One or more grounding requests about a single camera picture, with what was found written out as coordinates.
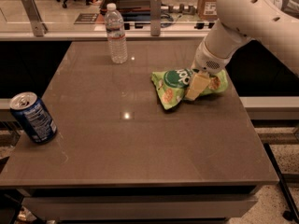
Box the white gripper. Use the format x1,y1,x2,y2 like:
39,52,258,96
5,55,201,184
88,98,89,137
184,40,232,101

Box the green rice chip bag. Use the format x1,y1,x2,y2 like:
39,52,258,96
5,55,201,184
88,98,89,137
151,68,228,110

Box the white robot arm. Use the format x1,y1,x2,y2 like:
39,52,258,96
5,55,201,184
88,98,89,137
192,0,299,97

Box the blue pepsi can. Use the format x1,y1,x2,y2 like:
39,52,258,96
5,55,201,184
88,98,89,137
9,91,57,144

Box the brown cardboard box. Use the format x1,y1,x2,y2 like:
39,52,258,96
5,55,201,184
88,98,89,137
197,0,218,20

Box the clear plastic water bottle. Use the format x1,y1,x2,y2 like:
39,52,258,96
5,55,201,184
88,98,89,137
105,3,128,64

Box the grey table drawer front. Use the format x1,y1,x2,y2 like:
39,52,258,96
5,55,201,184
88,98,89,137
22,195,257,220

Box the middle metal glass bracket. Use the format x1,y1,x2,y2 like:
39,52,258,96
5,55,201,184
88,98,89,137
150,0,161,36

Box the metal glass bracket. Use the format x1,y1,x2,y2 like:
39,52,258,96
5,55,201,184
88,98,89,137
21,0,48,37
150,0,161,36

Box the left metal glass bracket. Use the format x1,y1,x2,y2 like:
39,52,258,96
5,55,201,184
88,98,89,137
21,0,48,37

